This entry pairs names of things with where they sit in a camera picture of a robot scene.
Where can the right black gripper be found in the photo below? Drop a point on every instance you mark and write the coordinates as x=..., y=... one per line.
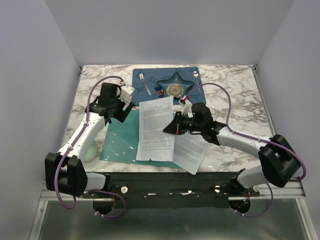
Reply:
x=175, y=127

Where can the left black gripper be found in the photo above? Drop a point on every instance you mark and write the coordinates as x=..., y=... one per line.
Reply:
x=122, y=115

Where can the single printed paper sheet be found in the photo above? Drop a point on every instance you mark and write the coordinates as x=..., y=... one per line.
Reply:
x=154, y=144

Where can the printed paper sheets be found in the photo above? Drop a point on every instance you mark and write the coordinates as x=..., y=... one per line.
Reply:
x=189, y=152

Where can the teal plastic folder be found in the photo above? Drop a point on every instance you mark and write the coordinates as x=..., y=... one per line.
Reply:
x=121, y=143

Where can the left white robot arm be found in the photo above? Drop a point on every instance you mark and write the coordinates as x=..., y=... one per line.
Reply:
x=64, y=170

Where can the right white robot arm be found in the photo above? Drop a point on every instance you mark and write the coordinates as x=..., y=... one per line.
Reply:
x=277, y=162

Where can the blue placemat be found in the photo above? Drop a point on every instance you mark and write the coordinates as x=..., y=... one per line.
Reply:
x=152, y=75

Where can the blue star-shaped dish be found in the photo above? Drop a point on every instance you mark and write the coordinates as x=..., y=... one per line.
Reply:
x=175, y=86

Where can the green floral bowl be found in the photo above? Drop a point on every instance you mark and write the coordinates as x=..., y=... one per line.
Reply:
x=91, y=152

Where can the silver spoon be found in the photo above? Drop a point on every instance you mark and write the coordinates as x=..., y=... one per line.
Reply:
x=196, y=75

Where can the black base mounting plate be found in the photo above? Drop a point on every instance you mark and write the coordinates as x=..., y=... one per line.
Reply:
x=175, y=189

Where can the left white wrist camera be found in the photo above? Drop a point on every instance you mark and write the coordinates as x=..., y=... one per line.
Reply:
x=126, y=92

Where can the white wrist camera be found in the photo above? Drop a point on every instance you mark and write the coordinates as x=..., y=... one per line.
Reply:
x=186, y=105
x=126, y=92

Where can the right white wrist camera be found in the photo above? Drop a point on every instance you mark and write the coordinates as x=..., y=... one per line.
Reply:
x=186, y=105

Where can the aluminium frame rail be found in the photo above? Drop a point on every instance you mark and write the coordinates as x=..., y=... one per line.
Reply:
x=288, y=219

